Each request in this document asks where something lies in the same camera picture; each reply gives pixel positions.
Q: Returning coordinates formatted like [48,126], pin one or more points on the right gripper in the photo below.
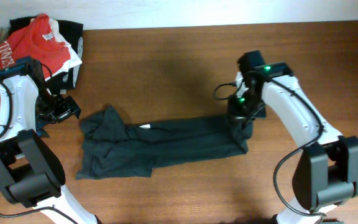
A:
[237,112]

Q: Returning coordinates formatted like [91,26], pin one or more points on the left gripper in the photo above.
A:
[69,107]

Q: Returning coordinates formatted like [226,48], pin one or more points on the dark green t-shirt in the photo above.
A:
[112,148]

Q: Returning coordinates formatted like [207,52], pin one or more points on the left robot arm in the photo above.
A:
[30,173]

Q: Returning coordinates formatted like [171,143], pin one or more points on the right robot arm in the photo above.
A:
[327,173]

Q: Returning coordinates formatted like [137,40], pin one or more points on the red folded t-shirt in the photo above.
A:
[27,41]

